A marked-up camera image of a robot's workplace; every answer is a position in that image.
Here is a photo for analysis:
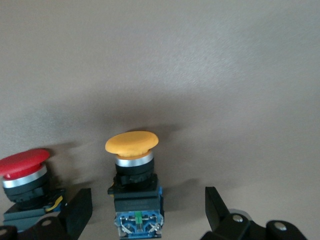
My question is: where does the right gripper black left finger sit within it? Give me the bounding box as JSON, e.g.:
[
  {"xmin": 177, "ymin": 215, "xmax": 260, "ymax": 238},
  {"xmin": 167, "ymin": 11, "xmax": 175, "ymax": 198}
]
[{"xmin": 31, "ymin": 187, "xmax": 94, "ymax": 240}]

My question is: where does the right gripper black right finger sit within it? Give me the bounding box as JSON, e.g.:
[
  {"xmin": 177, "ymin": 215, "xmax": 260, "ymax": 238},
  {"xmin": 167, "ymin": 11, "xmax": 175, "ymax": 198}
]
[{"xmin": 200, "ymin": 186, "xmax": 267, "ymax": 240}]

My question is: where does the yellow mushroom push button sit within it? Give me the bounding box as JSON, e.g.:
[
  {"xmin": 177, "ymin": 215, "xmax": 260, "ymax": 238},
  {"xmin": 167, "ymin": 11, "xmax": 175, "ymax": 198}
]
[{"xmin": 104, "ymin": 129, "xmax": 165, "ymax": 239}]

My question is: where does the red mushroom push button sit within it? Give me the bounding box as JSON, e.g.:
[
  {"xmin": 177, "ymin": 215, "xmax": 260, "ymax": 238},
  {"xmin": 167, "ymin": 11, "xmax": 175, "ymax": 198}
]
[{"xmin": 0, "ymin": 148, "xmax": 68, "ymax": 229}]

